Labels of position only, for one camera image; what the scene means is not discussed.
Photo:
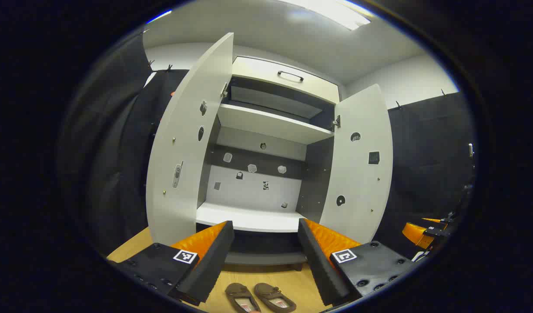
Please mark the white cabinet drawer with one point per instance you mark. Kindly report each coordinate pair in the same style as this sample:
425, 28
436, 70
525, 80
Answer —
257, 71

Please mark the white cabinet door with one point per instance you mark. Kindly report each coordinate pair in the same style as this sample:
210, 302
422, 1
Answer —
183, 113
357, 174

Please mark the brown fuzzy shoe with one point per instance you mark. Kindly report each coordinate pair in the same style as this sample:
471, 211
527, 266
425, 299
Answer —
266, 290
238, 293

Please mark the ceiling light panel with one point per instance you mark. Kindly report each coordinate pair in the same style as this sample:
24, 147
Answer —
331, 11

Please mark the metal door hinge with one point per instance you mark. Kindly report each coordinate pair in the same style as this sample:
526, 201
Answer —
336, 122
224, 90

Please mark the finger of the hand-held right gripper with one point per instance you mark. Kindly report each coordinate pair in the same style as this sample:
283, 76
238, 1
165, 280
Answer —
416, 234
434, 221

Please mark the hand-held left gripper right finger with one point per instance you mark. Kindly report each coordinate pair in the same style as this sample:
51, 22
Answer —
314, 261

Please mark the white shoe cabinet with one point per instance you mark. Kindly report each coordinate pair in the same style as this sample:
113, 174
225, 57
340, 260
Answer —
257, 217

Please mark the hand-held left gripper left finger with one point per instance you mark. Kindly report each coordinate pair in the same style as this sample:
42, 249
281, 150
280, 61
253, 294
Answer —
214, 256

